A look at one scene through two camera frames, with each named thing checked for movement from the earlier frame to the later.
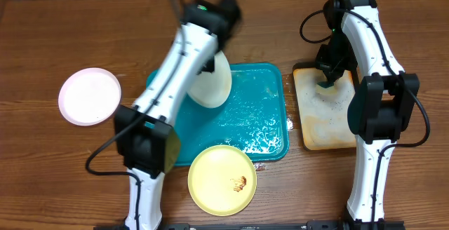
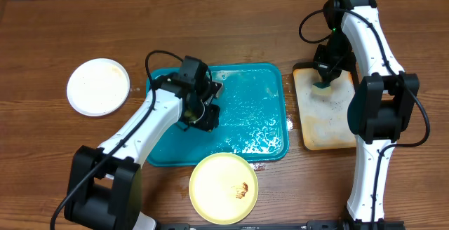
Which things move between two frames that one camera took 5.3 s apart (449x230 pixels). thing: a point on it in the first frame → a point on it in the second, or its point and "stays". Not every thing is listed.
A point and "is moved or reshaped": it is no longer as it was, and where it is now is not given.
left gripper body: x=208 y=66 → x=203 y=116
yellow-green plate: x=222 y=180 is moved or reshaped
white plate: x=210 y=90 → x=98 y=87
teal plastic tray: x=253 y=116 stays
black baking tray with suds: x=323 y=112 stays
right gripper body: x=339 y=57 stays
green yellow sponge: x=325 y=88 is moved or reshaped
